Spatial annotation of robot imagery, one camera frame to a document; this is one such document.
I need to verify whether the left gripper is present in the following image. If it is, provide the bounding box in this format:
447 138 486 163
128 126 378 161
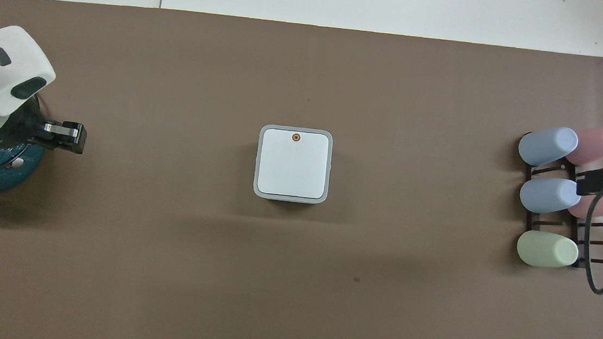
0 90 50 149

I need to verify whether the white square box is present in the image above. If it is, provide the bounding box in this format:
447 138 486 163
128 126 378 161
252 124 335 206

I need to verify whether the blue plastic cup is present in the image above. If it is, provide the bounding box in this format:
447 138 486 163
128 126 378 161
517 123 580 170
518 175 583 218

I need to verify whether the green plastic cup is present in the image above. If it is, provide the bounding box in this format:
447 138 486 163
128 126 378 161
515 229 581 270

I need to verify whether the black cup rack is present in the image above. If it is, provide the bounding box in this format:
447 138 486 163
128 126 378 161
517 156 603 272

